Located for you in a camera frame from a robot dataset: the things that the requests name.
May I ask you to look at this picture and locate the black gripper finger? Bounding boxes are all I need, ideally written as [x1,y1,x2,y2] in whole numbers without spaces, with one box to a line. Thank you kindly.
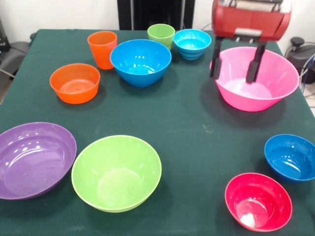
[209,36,223,80]
[245,40,268,84]

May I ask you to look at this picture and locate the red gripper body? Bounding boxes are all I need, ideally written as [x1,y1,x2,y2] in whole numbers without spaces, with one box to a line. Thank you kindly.
[212,0,292,42]

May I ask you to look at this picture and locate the large pink bowl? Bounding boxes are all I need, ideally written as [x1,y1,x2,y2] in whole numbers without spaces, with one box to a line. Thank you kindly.
[209,46,300,113]

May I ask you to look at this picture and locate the red bowl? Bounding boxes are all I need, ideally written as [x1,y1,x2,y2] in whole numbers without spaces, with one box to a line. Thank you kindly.
[224,172,293,233]

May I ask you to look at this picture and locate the green bowl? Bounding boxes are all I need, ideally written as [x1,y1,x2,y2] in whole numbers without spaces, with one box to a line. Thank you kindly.
[71,135,162,213]

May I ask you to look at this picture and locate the small ribbed cyan bowl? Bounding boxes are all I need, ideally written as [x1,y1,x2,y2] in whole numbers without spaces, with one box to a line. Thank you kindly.
[173,29,212,60]

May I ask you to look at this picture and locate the black floor stand base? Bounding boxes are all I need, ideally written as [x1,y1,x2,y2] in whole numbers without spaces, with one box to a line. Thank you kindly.
[285,36,315,74]
[0,18,32,77]

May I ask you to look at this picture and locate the green cup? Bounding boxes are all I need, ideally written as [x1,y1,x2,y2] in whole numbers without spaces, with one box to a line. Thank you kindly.
[147,23,176,52]

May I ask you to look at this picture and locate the large light blue bowl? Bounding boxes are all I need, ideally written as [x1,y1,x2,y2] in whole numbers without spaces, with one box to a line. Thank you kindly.
[110,39,172,88]

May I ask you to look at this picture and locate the dark green tablecloth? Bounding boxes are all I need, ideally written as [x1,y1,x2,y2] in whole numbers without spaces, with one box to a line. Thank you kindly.
[0,29,315,236]

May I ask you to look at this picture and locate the small dark blue bowl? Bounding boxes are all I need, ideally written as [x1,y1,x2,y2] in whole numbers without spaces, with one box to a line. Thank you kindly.
[264,134,315,183]

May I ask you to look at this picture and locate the orange cup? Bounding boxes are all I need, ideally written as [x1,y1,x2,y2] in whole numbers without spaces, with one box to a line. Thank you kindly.
[87,30,118,70]

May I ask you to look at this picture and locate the orange bowl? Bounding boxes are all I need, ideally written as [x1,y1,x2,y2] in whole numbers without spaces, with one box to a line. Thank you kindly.
[49,63,101,105]

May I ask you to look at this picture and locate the purple bowl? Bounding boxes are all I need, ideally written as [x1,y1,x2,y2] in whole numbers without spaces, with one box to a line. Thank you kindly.
[0,122,78,200]

